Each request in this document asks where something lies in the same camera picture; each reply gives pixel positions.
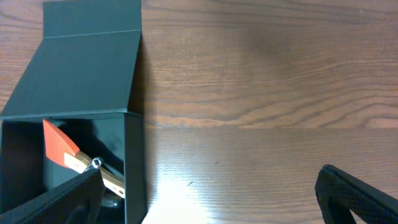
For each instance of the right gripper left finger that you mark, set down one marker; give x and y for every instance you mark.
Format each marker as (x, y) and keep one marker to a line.
(77, 200)

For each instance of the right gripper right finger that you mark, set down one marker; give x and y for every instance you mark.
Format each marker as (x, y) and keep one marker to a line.
(340, 195)

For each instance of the small claw hammer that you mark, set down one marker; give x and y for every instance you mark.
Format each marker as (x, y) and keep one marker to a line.
(117, 188)

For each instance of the silver ring wrench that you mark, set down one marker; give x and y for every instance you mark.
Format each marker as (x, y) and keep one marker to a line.
(96, 163)

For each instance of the orange scraper wooden handle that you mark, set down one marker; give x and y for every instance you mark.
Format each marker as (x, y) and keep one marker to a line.
(60, 149)

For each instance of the dark green box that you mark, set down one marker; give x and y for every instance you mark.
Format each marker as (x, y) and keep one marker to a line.
(80, 79)

